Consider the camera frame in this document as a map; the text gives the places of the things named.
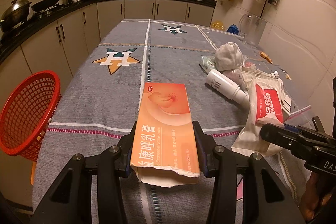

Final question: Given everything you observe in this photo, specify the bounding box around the orange stool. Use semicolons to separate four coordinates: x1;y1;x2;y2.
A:
30;161;37;185

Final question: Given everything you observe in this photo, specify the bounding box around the white plastic bottle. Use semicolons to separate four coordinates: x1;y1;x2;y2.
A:
206;69;250;108

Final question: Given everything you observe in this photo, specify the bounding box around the black frying pan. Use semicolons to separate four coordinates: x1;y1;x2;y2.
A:
31;0;59;12

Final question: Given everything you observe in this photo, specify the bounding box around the red mesh plastic basket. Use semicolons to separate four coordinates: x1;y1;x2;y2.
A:
1;71;62;162

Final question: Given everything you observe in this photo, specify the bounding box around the orange medicine box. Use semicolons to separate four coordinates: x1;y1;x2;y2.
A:
130;83;200;188

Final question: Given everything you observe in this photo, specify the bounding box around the crumpled white tissue ball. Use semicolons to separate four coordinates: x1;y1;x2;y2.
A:
215;42;243;72

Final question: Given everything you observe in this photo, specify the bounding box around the grey star patterned tablecloth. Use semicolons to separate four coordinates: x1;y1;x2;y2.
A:
32;19;320;224

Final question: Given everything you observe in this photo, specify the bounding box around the red white wipes packet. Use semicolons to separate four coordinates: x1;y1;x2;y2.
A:
231;77;284;156

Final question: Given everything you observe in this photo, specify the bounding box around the steel wok with lid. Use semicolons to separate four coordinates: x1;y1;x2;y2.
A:
1;0;31;33

